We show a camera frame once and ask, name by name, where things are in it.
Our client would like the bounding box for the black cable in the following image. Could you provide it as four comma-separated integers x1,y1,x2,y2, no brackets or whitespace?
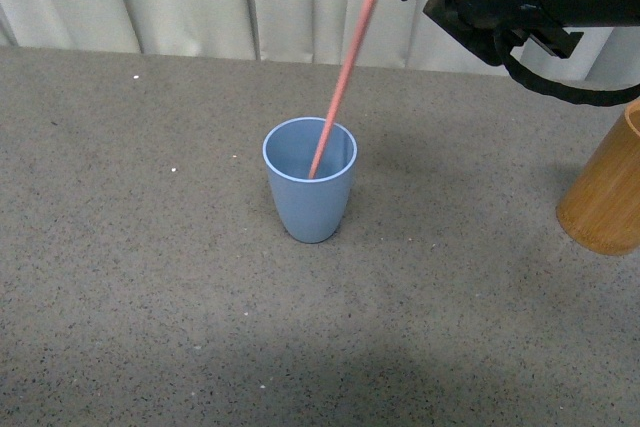
492,29,640,107

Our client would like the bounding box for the blue plastic cup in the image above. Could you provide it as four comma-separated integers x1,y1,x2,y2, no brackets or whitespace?
262,117,358,243

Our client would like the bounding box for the bamboo chopstick holder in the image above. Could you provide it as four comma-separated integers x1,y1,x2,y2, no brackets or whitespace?
556,101,639,255

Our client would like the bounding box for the pink chopstick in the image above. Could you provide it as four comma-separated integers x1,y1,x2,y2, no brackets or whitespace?
308,0,377,179

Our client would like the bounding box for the grey-white curtain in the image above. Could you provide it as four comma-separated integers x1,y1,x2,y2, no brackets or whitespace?
1,0,639,89

